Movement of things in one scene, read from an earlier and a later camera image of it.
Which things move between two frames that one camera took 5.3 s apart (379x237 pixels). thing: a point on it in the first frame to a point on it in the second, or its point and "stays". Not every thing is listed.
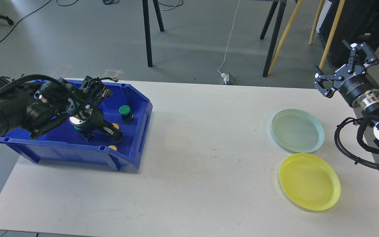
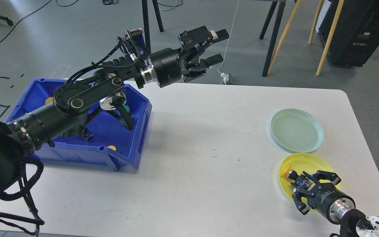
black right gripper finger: (370, 60) to (332, 177)
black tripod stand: (147, 28) stays
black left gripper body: (89, 118) to (167, 66)
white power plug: (226, 77) stays
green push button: (124, 110) stays
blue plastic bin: (125, 110) stays
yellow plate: (311, 181) stays
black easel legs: (283, 3) stays
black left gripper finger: (88, 135) to (204, 64)
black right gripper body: (357, 88) to (330, 202)
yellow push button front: (113, 147) stays
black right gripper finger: (328, 92) to (303, 208)
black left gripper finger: (116, 134) to (198, 38)
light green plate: (297, 131) stays
